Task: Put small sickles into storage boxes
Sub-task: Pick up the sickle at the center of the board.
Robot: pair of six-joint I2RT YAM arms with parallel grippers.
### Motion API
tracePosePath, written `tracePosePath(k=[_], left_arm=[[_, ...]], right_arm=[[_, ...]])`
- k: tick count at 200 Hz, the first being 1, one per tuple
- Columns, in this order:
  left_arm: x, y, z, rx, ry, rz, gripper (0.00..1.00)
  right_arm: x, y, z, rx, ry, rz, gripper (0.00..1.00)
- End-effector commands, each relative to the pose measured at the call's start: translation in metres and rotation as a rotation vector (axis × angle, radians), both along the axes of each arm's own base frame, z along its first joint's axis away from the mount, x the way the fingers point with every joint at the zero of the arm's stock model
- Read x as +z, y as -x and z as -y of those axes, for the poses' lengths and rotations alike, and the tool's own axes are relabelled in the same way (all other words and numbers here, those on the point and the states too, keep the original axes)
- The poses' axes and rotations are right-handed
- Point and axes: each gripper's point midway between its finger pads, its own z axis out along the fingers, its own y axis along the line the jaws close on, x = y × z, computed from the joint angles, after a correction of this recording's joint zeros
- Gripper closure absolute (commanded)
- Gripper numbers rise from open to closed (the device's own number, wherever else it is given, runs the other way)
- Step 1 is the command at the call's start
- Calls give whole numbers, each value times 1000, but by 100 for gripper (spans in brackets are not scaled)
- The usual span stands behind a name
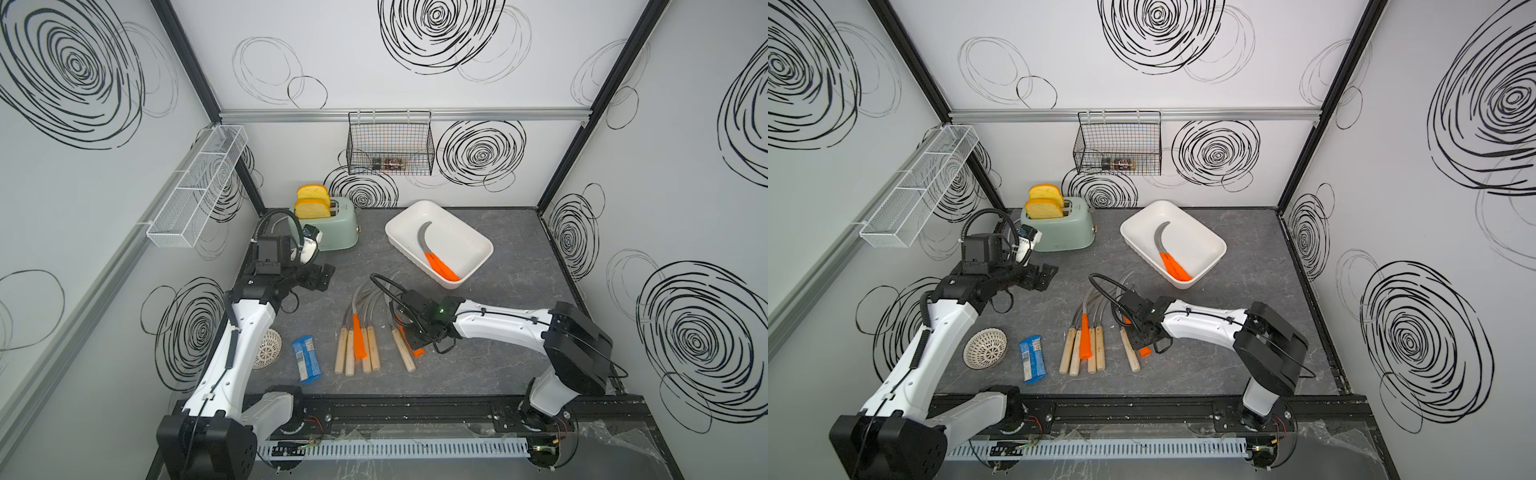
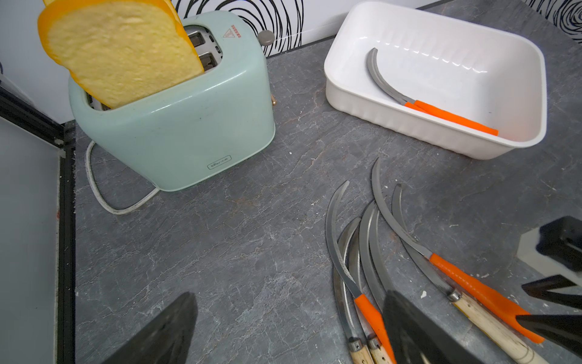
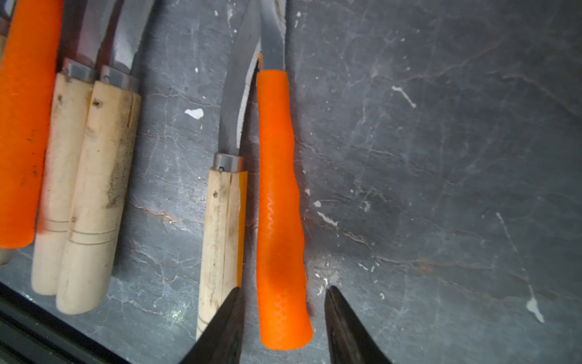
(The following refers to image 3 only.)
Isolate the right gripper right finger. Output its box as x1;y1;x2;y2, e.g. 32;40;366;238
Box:
324;286;392;364

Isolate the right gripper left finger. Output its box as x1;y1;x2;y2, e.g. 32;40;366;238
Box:
181;288;245;363

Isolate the orange handle sickle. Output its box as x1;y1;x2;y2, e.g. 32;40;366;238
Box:
255;0;315;351
1;1;63;249

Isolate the wooden handle sickle right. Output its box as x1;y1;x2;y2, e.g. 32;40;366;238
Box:
196;1;260;338

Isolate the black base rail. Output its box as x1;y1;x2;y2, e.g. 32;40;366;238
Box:
1;285;127;363

